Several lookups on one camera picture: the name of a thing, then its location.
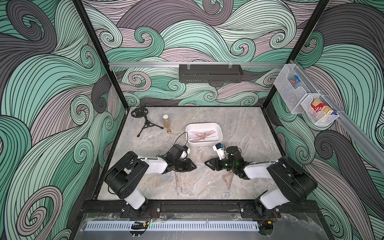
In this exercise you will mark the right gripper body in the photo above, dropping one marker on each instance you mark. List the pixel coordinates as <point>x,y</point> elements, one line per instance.
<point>225,163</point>

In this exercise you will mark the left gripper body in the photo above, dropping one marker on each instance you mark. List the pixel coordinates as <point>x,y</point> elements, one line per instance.
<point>178,165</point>

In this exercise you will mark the blue clear set square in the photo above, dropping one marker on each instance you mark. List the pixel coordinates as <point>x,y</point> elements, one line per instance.
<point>201,165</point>

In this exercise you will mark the small red set square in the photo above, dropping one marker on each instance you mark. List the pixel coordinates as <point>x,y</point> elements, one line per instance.
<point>228,178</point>

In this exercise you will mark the white storage box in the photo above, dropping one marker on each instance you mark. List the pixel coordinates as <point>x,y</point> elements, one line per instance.
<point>202,127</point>

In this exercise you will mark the wide red ruler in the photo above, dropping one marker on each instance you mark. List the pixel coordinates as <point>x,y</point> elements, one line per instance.
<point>202,136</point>

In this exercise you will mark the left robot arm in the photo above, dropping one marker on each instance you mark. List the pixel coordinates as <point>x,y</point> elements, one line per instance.
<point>124,177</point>

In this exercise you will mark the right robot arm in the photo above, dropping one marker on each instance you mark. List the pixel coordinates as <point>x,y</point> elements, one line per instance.
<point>293,183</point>

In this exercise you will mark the long pink clear ruler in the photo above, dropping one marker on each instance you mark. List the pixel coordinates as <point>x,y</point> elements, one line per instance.
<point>178,183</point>

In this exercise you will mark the amber bottle white cap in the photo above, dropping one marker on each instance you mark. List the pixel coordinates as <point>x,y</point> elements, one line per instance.
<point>167,123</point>

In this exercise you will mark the small black tripod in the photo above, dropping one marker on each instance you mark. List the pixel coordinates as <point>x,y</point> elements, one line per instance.
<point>142,112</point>

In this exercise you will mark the red card boxes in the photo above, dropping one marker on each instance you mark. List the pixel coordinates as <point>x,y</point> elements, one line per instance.
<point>319,106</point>

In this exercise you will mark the blue packet in bin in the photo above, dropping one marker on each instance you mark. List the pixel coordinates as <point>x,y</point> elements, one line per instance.
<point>295,81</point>

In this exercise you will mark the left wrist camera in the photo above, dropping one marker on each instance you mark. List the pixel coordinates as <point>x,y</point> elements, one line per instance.
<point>179,152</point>

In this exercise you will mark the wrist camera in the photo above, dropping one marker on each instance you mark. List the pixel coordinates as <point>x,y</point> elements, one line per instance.
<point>179,152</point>
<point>220,150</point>

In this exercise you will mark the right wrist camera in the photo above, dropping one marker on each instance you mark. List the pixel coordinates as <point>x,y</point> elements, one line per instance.
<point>220,150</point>

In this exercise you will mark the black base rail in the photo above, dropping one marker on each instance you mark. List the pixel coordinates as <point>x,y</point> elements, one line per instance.
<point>193,206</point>

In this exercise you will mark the black wall tray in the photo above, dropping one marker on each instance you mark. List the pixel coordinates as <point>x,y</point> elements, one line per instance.
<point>214,75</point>

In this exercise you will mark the clear wall bin lower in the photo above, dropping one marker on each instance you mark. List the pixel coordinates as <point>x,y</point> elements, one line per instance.
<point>320,119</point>

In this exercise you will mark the clear wall bin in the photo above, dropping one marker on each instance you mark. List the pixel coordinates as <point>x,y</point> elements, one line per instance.
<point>320,119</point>
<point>293,97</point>

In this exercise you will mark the clear wall bin upper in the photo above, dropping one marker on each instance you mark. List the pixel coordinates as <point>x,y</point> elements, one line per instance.
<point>293,97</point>

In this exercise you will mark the white slotted cable duct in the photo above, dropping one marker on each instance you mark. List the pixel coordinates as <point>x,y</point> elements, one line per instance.
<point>217,226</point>

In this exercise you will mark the aluminium back rail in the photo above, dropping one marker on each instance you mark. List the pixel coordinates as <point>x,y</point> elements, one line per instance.
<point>176,64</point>

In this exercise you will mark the aluminium rail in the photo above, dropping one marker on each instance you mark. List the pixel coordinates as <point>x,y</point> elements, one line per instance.
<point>358,136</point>
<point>176,64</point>

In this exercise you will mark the aluminium right rail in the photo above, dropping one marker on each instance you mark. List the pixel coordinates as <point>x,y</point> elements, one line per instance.
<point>358,136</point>

